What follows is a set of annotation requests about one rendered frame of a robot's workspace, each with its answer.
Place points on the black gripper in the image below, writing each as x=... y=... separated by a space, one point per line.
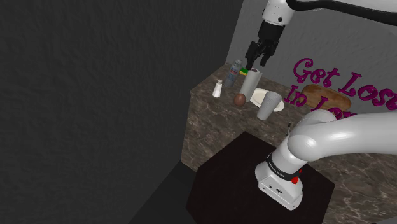
x=269 y=32

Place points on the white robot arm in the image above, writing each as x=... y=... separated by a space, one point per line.
x=328 y=135

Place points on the green and yellow sponge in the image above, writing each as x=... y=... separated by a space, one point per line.
x=243 y=71

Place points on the white paper towel roll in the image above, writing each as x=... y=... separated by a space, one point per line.
x=250 y=85

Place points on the clear plastic bottle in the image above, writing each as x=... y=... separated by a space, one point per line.
x=232 y=74

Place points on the white plate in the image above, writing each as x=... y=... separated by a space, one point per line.
x=258 y=96

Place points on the brown egg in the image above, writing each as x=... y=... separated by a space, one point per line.
x=239 y=100

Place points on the grey ribbed cup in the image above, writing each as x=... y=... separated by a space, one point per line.
x=268 y=105

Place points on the white salt shaker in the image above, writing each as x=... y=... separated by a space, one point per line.
x=217 y=90

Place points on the brown bread loaf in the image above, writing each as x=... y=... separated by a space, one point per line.
x=325 y=96

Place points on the dark robot stand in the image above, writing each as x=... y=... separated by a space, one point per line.
x=229 y=180

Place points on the magenta wall lettering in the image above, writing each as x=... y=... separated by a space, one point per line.
x=350 y=85

